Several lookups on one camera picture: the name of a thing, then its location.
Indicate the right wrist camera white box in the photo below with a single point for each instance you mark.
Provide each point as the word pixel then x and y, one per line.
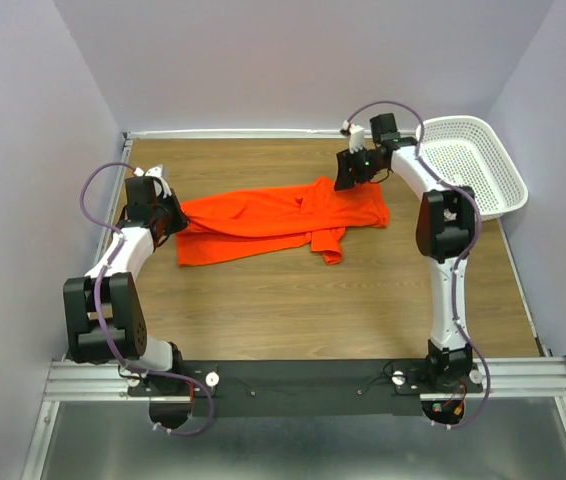
pixel 355 134

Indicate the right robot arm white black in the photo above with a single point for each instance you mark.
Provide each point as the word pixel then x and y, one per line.
pixel 447 227

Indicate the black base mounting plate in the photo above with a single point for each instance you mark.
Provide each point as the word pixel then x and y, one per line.
pixel 295 388

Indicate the aluminium frame rail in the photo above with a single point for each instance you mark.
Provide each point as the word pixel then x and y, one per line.
pixel 538 377

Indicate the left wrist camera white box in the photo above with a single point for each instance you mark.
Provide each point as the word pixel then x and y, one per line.
pixel 158 171

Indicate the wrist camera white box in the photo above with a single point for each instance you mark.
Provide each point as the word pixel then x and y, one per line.
pixel 158 171
pixel 355 134

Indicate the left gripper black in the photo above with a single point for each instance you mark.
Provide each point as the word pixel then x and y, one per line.
pixel 181 220

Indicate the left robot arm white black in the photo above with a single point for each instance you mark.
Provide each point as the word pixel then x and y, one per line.
pixel 104 317

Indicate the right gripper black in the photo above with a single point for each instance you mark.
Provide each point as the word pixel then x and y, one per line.
pixel 345 180

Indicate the orange t shirt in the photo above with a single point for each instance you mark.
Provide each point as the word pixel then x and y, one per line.
pixel 240 224

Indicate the white perforated plastic basket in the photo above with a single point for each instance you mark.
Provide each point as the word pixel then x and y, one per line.
pixel 466 151

